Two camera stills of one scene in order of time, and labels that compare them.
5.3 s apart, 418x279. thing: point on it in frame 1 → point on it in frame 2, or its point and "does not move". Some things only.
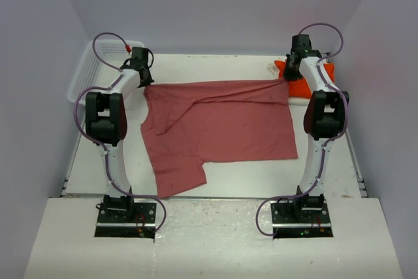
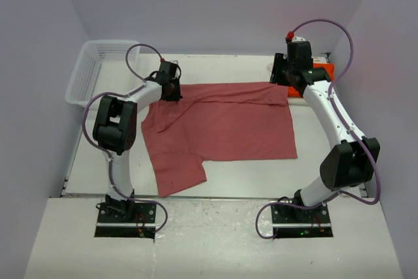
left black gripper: x=146 y=82 → x=176 y=97
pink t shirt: x=185 y=125 does not move
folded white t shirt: x=273 y=73 does not move
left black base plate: x=126 y=220 does not move
